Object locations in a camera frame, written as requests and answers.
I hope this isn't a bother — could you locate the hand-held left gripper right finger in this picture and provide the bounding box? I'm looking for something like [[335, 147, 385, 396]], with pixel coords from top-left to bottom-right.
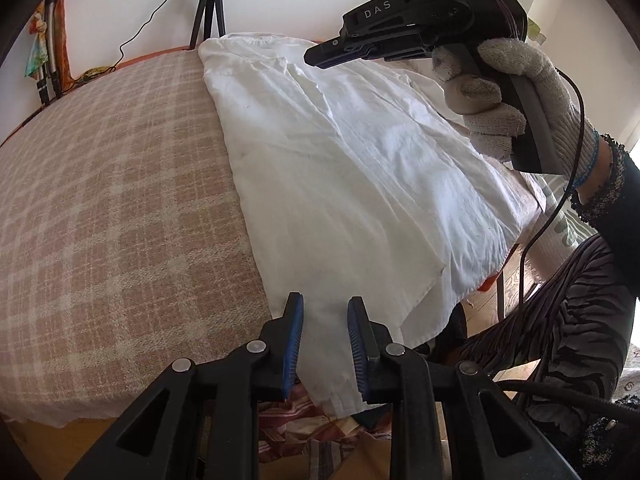
[[347, 296, 581, 480]]

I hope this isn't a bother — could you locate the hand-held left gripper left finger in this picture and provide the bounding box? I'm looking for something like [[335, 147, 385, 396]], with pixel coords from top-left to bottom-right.
[[65, 291, 305, 480]]

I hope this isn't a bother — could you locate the folded silver tripod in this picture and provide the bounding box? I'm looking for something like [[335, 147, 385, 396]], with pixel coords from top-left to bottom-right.
[[35, 0, 66, 107]]

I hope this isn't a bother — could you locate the black tripod cable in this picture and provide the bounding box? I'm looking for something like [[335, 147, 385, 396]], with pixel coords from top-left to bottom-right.
[[75, 0, 201, 81]]

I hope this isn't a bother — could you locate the white green patterned cloth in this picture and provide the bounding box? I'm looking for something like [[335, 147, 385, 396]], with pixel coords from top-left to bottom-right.
[[529, 177, 601, 286]]

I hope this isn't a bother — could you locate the person's grey striped clothing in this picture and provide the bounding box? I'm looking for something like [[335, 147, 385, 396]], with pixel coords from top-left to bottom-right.
[[430, 232, 640, 480]]

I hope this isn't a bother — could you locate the beige plaid blanket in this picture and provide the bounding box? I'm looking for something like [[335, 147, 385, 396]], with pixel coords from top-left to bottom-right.
[[0, 49, 281, 429]]

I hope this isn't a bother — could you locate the colourful patterned cloth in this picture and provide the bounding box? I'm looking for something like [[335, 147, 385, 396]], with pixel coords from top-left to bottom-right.
[[24, 0, 69, 83]]

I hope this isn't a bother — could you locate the black tripod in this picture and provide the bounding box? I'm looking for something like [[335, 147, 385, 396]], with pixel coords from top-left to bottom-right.
[[189, 0, 227, 51]]

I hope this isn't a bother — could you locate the person's right forearm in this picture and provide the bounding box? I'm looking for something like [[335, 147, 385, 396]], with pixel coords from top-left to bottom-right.
[[570, 134, 640, 238]]

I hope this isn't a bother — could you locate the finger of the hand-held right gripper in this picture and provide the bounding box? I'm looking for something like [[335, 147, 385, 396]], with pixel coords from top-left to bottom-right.
[[303, 26, 432, 69]]

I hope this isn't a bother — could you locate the white shirt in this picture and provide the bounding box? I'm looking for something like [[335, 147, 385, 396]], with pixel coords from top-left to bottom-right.
[[197, 32, 538, 418]]

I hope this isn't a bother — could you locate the left hand-held gripper cable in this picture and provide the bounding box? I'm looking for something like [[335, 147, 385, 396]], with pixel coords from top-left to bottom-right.
[[495, 379, 640, 427]]

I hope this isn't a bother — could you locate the right hand-held gripper cable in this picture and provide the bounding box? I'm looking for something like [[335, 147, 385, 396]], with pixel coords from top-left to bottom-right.
[[517, 67, 586, 311]]

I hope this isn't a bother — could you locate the person's right hand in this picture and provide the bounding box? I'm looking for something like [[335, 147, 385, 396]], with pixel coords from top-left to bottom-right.
[[432, 37, 601, 190]]

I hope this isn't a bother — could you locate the hand-held gripper cable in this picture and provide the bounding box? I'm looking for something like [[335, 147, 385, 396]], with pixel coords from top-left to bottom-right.
[[495, 379, 640, 427], [517, 67, 586, 311]]

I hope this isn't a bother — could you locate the red striped cloth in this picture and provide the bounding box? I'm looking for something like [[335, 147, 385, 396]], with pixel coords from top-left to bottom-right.
[[257, 385, 401, 480]]

